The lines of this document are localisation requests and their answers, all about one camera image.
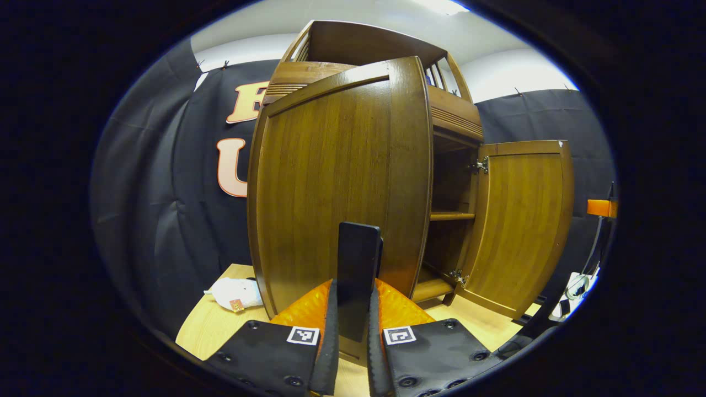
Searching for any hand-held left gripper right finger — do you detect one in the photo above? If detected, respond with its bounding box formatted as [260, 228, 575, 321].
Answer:
[367, 278, 491, 397]

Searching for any black door handle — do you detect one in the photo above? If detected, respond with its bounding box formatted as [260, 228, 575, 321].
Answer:
[336, 222, 383, 344]

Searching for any dark slanted bar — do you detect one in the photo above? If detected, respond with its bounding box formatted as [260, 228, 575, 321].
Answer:
[494, 270, 577, 359]

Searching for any white plastic object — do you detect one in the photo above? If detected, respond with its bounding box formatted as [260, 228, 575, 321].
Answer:
[563, 269, 601, 321]

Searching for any white plush toy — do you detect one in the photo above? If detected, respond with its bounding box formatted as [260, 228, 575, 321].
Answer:
[204, 277, 264, 313]

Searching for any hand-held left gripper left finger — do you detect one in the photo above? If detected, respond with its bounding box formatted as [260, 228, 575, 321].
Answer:
[205, 278, 338, 396]

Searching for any wooden shoe cabinet door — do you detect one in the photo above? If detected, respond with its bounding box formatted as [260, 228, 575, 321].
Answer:
[457, 140, 575, 320]
[247, 55, 435, 367]

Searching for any black backdrop cloth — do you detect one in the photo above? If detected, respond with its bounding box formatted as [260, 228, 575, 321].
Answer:
[91, 39, 617, 337]

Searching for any wooden double-door shoe cabinet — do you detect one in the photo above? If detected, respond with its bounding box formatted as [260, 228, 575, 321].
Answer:
[247, 20, 575, 367]

